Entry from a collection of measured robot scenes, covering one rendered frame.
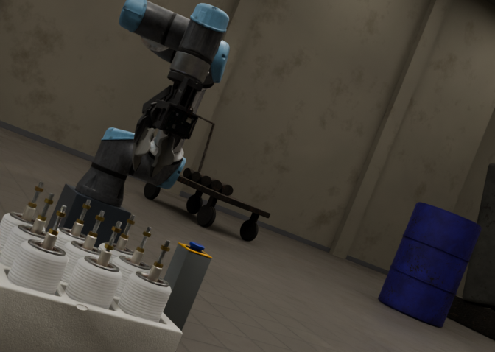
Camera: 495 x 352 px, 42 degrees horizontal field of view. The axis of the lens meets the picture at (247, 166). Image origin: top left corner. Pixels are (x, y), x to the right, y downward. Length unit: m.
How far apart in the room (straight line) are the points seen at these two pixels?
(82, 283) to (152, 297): 0.15
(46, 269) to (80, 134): 8.07
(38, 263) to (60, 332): 0.14
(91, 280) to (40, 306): 0.11
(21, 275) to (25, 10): 7.98
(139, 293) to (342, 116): 9.82
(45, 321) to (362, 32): 10.22
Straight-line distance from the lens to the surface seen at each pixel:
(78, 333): 1.32
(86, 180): 2.04
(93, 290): 1.33
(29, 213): 1.54
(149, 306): 1.38
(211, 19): 1.33
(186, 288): 1.64
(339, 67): 10.97
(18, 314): 1.28
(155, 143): 2.00
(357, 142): 11.31
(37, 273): 1.29
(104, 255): 1.35
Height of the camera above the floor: 0.51
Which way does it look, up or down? 2 degrees up
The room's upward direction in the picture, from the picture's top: 22 degrees clockwise
